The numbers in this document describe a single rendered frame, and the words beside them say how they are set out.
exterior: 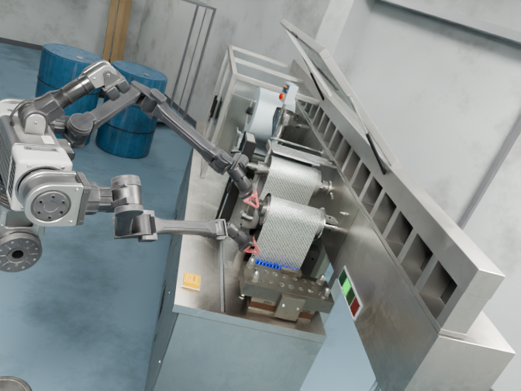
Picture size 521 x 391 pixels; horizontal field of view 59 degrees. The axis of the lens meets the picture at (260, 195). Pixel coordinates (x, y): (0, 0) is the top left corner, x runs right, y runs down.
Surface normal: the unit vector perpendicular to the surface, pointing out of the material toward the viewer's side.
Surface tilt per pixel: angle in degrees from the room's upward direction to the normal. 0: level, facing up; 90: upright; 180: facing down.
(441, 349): 90
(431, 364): 90
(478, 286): 90
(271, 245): 91
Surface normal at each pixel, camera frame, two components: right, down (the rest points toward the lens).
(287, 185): 0.07, 0.46
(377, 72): -0.78, -0.01
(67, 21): 0.54, 0.50
